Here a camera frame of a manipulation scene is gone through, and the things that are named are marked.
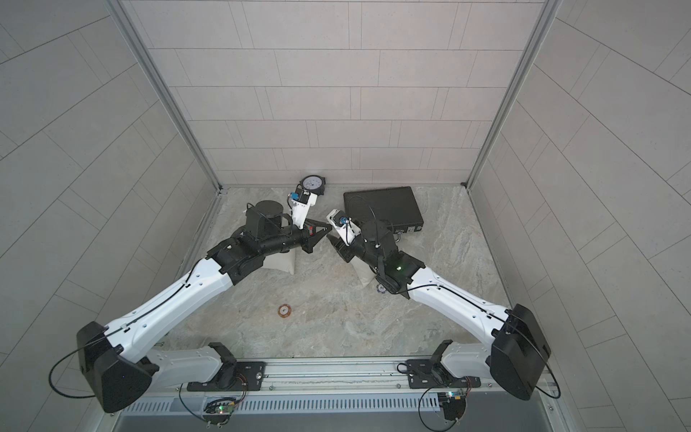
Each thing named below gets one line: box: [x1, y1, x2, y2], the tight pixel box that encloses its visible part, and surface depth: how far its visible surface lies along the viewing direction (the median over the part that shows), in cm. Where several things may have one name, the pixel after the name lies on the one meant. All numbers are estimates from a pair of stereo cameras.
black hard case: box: [343, 186, 424, 234], surface depth 108 cm
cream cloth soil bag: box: [349, 255, 377, 287], surface depth 89 cm
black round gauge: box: [299, 174, 326, 197], surface depth 118 cm
